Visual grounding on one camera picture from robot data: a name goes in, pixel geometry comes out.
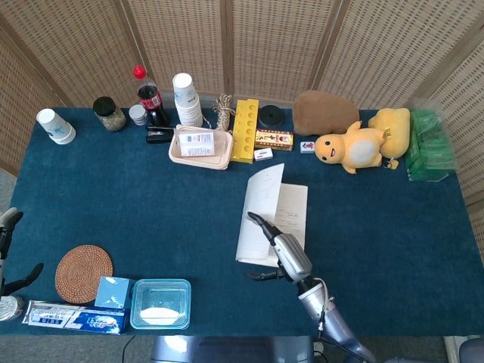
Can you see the tall stack of paper cups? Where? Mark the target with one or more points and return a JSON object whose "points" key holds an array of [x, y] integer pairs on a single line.
{"points": [[187, 100]]}

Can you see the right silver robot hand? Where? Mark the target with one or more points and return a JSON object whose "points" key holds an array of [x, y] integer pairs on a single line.
{"points": [[289, 258]]}

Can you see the light blue sticky note pad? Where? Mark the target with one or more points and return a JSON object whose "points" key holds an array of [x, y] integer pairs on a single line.
{"points": [[112, 292]]}

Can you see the glass jar with black lid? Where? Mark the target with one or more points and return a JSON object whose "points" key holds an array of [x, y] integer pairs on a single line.
{"points": [[109, 113]]}

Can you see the yellow plush pillow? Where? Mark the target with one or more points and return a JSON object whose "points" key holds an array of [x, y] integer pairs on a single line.
{"points": [[394, 130]]}

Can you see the green clear plastic packets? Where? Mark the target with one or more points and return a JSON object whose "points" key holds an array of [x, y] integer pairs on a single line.
{"points": [[428, 146]]}

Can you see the yellow duck plush toy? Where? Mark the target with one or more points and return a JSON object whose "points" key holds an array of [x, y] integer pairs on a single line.
{"points": [[351, 148]]}

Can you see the cola bottle with red cap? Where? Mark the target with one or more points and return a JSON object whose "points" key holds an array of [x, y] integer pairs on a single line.
{"points": [[151, 97]]}

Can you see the black stapler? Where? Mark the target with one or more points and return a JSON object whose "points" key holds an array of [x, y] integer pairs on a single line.
{"points": [[159, 134]]}

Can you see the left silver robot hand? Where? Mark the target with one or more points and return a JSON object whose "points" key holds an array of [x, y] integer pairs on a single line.
{"points": [[7, 261]]}

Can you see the white spiral notebook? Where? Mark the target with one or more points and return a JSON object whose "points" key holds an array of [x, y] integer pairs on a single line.
{"points": [[261, 223]]}

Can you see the woven folding screen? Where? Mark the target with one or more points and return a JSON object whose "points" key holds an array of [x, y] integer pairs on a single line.
{"points": [[242, 49]]}

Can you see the round woven rattan coaster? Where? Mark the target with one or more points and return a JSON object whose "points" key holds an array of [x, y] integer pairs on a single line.
{"points": [[84, 273]]}

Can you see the single white paper cup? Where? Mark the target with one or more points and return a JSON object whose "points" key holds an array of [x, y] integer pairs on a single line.
{"points": [[55, 126]]}

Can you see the blue white toothpaste box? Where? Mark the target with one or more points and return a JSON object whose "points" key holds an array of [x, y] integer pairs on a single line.
{"points": [[75, 317]]}

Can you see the clear plastic food container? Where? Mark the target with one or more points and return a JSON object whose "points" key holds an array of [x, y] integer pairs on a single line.
{"points": [[160, 309]]}

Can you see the yellow block with holes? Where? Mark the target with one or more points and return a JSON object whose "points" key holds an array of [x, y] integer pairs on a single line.
{"points": [[244, 130]]}

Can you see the black round disc weight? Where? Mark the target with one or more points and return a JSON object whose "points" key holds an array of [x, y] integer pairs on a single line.
{"points": [[271, 115]]}

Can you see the brown plush toy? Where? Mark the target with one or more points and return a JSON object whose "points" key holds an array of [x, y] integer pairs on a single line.
{"points": [[323, 112]]}

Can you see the mahjong tile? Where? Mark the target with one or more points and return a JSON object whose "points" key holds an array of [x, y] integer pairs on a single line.
{"points": [[307, 147]]}

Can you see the white medicine box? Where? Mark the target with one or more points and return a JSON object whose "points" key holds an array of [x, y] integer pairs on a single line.
{"points": [[196, 144]]}

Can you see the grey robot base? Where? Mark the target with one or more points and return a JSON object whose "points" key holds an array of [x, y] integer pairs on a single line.
{"points": [[230, 349]]}

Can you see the small white red box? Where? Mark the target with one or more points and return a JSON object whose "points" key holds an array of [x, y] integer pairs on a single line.
{"points": [[263, 154]]}

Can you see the beige plastic tray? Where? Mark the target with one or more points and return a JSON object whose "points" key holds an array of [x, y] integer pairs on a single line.
{"points": [[223, 151]]}

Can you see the red gold patterned box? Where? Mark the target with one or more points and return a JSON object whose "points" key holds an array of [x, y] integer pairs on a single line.
{"points": [[275, 139]]}

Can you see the blue felt table cover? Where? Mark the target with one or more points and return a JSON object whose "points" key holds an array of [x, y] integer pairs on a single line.
{"points": [[151, 211]]}

